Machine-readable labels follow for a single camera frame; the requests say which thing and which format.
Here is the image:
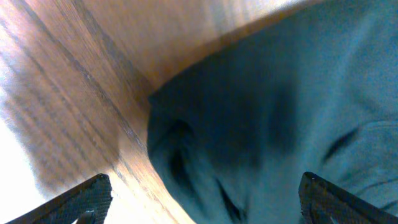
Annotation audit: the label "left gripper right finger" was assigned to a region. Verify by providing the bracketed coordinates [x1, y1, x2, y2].
[298, 172, 397, 224]

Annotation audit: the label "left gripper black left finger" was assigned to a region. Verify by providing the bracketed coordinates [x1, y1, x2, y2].
[7, 174, 113, 224]

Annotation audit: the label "black pants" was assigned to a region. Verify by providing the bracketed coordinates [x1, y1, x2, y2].
[147, 0, 397, 224]

